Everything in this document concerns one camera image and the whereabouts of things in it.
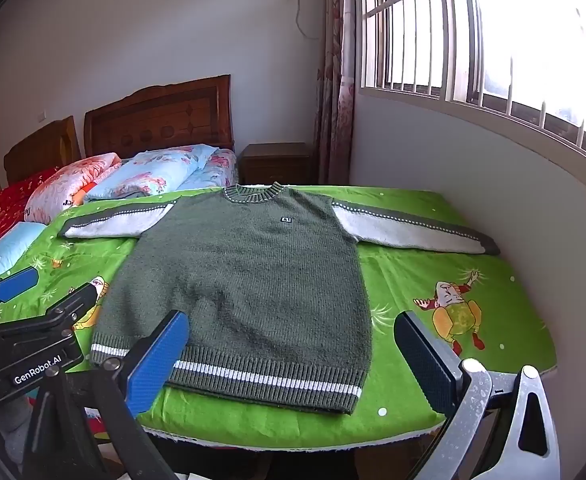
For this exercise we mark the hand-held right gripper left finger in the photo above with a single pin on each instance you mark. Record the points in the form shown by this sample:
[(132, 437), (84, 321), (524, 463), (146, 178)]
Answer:
[(155, 365)]

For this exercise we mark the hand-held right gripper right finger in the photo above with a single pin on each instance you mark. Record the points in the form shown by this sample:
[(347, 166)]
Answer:
[(423, 365)]

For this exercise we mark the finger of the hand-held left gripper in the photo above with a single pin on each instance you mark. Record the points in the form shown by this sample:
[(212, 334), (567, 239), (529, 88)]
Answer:
[(70, 305), (15, 283)]

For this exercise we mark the green knitted sweater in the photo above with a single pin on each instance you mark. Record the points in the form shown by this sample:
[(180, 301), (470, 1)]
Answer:
[(253, 285)]

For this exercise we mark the light blue pillow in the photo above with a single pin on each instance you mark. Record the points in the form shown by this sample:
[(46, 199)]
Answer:
[(8, 250)]

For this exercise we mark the green cartoon bed sheet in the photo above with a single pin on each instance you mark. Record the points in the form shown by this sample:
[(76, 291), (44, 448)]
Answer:
[(498, 310)]

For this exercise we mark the pink floral pillow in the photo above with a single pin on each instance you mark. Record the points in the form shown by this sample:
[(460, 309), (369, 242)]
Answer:
[(68, 185)]

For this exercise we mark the small wooden headboard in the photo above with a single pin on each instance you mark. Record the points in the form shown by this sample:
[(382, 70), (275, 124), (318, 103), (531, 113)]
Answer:
[(48, 150)]

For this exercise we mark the light blue floral quilt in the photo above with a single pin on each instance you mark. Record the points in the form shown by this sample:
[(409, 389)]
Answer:
[(148, 175)]

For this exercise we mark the large carved wooden headboard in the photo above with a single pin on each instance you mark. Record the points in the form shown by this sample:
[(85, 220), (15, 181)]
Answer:
[(173, 110)]

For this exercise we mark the wooden nightstand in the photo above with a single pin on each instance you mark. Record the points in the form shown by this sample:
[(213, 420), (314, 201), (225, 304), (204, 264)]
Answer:
[(273, 165)]

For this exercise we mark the pink floral curtain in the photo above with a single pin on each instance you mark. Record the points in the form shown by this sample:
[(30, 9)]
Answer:
[(335, 85)]

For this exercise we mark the window with metal grille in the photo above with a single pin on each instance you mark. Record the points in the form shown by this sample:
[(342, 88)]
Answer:
[(463, 35)]

